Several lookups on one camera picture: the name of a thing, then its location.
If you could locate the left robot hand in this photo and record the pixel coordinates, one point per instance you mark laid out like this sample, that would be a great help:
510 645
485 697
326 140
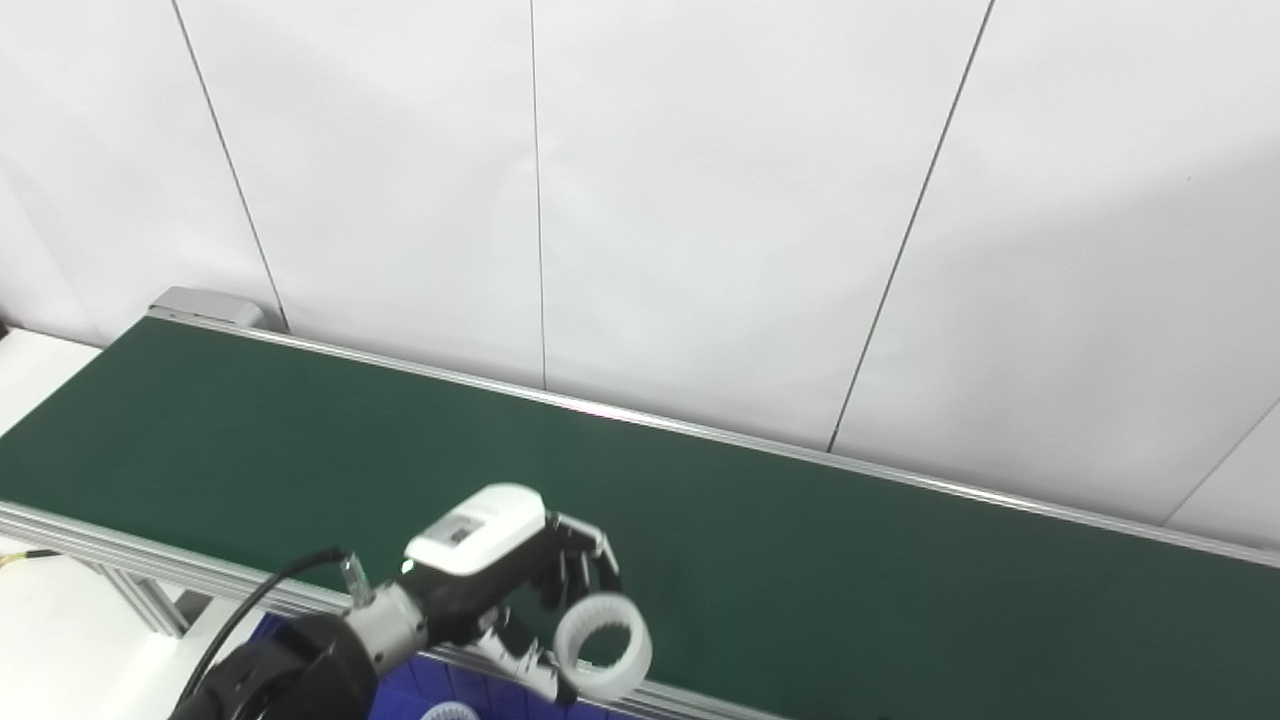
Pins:
480 560

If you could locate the blue bin with white rings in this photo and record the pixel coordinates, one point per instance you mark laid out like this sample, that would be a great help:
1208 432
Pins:
410 690

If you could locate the green conveyor belt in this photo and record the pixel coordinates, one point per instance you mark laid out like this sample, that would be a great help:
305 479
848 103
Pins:
120 555
800 560

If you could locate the grey conveyor end housing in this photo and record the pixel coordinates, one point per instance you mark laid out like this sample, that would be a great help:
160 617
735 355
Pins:
205 305

